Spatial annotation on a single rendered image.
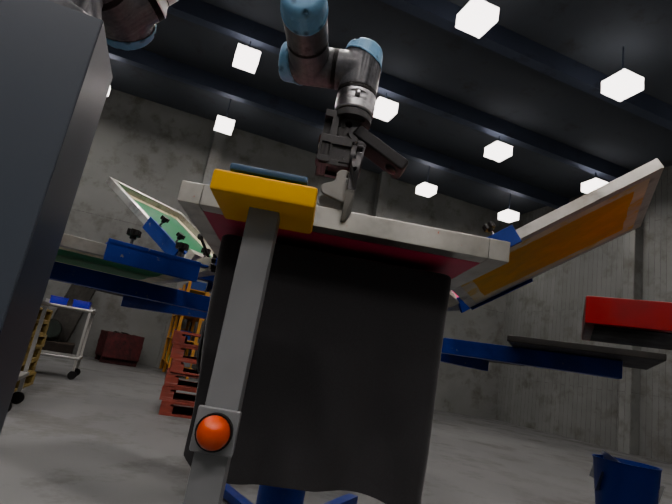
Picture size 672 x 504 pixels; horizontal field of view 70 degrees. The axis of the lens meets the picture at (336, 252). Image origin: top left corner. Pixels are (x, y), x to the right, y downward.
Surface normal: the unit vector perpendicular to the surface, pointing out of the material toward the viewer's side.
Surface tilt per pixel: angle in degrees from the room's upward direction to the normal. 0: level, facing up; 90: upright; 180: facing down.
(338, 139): 89
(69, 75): 90
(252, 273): 90
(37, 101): 90
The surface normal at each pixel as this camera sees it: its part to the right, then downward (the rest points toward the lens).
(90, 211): 0.35, -0.16
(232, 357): 0.08, -0.22
